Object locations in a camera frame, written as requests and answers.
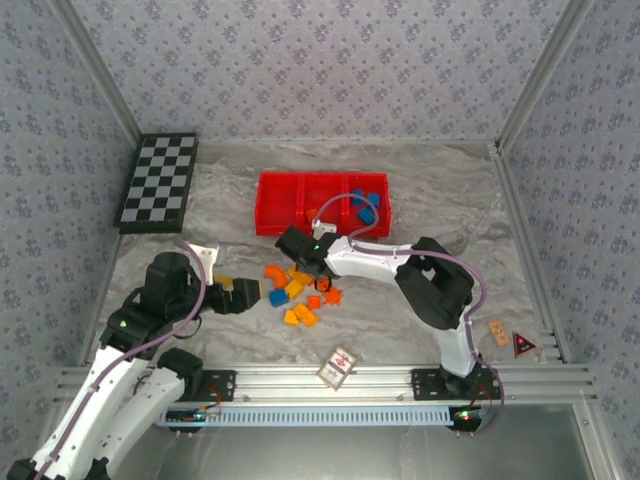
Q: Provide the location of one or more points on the long orange lego brick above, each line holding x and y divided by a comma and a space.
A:
324, 285

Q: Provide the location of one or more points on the small orange lego brick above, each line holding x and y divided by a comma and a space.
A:
313, 301

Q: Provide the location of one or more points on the orange lego arch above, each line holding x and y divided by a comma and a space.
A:
270, 271

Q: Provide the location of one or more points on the large yellow lego brick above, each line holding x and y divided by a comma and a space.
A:
306, 315

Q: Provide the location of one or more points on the small yellow lego brick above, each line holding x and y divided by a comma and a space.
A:
291, 317

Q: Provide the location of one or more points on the large blue lego brick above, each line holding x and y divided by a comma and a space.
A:
366, 215

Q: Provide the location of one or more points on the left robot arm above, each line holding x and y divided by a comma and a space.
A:
75, 415

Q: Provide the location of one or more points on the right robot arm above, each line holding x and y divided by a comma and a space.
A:
370, 260

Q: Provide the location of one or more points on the red three-compartment bin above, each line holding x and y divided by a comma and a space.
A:
280, 205

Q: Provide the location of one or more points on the playing card box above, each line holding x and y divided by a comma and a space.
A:
337, 367

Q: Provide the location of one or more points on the black grey checkerboard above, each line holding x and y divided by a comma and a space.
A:
157, 180

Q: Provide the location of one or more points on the left circuit board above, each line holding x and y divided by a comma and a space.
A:
192, 415

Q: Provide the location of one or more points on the circuit board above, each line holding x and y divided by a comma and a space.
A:
467, 415
192, 415

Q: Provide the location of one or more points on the orange printed card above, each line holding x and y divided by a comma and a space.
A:
498, 333

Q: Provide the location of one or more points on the right circuit board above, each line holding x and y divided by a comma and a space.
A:
467, 415

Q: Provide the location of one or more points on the red triangle sign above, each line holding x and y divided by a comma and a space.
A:
522, 345

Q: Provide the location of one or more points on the small clear plastic piece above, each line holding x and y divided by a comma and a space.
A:
540, 356

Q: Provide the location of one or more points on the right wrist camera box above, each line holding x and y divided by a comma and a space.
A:
322, 227

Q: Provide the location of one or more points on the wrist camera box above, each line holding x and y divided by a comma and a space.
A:
207, 254
322, 227

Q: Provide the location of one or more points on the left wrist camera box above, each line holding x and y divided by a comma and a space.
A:
207, 254

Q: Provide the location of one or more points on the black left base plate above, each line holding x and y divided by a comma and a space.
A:
220, 385

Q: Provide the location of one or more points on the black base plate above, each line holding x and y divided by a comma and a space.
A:
425, 385
220, 385

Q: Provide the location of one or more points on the aluminium front rail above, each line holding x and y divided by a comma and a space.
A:
290, 382

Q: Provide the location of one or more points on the aluminium back rail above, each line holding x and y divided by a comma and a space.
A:
350, 142

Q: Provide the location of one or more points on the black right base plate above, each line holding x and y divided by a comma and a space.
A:
425, 385

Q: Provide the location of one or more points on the aluminium corner post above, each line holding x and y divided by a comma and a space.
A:
541, 75
97, 75

